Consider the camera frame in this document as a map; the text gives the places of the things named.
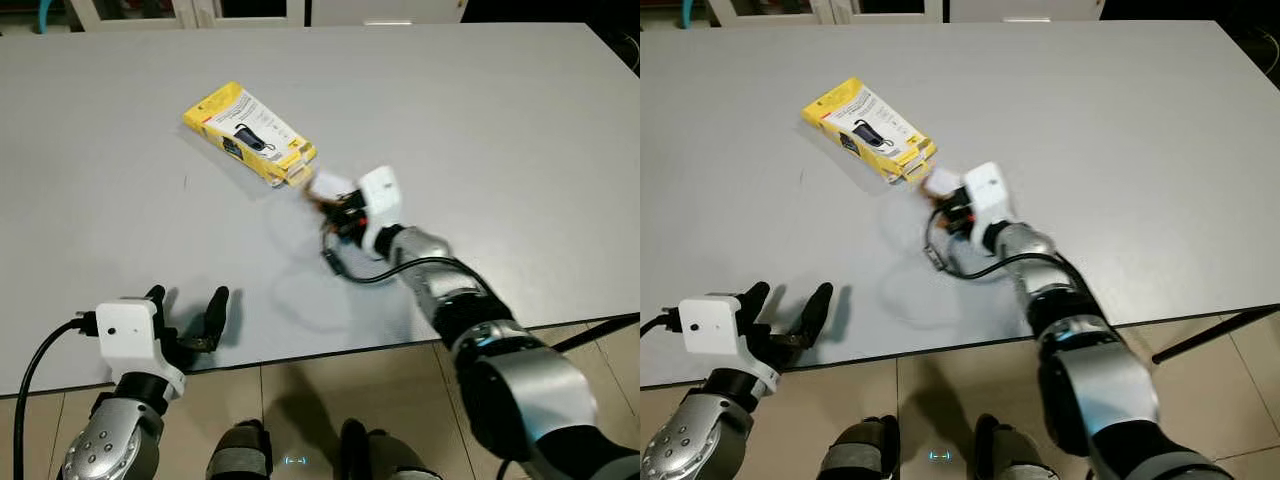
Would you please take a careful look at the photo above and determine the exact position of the black metal table leg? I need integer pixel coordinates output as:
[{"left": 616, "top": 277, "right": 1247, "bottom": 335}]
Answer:
[
  {"left": 552, "top": 312, "right": 641, "bottom": 354},
  {"left": 1152, "top": 305, "right": 1280, "bottom": 364}
]

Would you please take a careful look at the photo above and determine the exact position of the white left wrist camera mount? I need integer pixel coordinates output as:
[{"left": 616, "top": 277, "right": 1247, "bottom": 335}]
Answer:
[
  {"left": 96, "top": 297, "right": 187, "bottom": 401},
  {"left": 677, "top": 293, "right": 782, "bottom": 397}
]

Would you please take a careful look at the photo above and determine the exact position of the white wide cabinet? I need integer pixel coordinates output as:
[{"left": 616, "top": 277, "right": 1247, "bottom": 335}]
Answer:
[
  {"left": 700, "top": 0, "right": 947, "bottom": 27},
  {"left": 65, "top": 0, "right": 307, "bottom": 30}
]

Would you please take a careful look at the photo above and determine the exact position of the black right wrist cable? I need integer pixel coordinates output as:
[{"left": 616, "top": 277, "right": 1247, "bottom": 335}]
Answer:
[
  {"left": 924, "top": 213, "right": 1079, "bottom": 282},
  {"left": 320, "top": 222, "right": 471, "bottom": 287}
]

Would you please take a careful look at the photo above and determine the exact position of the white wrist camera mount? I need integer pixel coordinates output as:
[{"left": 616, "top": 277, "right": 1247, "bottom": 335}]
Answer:
[
  {"left": 962, "top": 161, "right": 1016, "bottom": 253},
  {"left": 677, "top": 293, "right": 782, "bottom": 397},
  {"left": 355, "top": 165, "right": 406, "bottom": 257},
  {"left": 96, "top": 297, "right": 187, "bottom": 401}
]

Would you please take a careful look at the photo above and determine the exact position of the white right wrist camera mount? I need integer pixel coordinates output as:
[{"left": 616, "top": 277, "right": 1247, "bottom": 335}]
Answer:
[
  {"left": 355, "top": 165, "right": 406, "bottom": 257},
  {"left": 962, "top": 161, "right": 1016, "bottom": 253}
]

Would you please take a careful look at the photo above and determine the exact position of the grey robot leg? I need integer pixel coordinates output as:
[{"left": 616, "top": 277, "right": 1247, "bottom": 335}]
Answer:
[
  {"left": 338, "top": 418, "right": 443, "bottom": 480},
  {"left": 818, "top": 415, "right": 902, "bottom": 480},
  {"left": 205, "top": 420, "right": 274, "bottom": 480},
  {"left": 975, "top": 413, "right": 1063, "bottom": 480}
]

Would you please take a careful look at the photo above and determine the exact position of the white paper scrap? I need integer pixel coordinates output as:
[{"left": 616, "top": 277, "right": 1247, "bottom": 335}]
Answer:
[{"left": 925, "top": 167, "right": 967, "bottom": 197}]

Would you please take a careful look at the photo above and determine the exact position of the white narrow cabinet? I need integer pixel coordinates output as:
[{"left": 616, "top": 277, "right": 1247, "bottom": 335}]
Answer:
[
  {"left": 950, "top": 0, "right": 1102, "bottom": 24},
  {"left": 310, "top": 0, "right": 470, "bottom": 28}
]

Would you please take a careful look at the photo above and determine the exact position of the yellow printed product box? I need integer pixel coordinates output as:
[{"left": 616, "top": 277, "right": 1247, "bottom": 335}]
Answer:
[
  {"left": 182, "top": 81, "right": 319, "bottom": 189},
  {"left": 801, "top": 77, "right": 939, "bottom": 185}
]

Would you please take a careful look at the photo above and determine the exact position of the grey robot right leg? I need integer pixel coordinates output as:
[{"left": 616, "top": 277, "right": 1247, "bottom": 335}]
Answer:
[
  {"left": 338, "top": 418, "right": 443, "bottom": 480},
  {"left": 975, "top": 413, "right": 1063, "bottom": 480}
]

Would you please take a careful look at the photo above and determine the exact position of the grey robot left leg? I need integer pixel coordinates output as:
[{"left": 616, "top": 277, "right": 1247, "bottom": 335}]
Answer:
[
  {"left": 205, "top": 420, "right": 274, "bottom": 480},
  {"left": 818, "top": 415, "right": 902, "bottom": 480}
]

